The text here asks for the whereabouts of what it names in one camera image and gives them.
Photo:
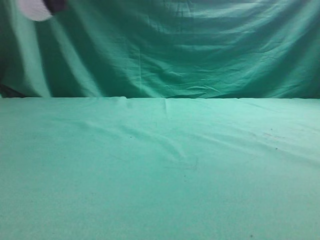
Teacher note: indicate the green backdrop cloth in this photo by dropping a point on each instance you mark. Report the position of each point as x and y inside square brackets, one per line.
[163, 49]

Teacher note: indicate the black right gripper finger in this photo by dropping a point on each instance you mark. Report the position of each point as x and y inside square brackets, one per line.
[55, 6]

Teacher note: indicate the white perforated ball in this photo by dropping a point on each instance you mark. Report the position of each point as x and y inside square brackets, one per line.
[34, 10]

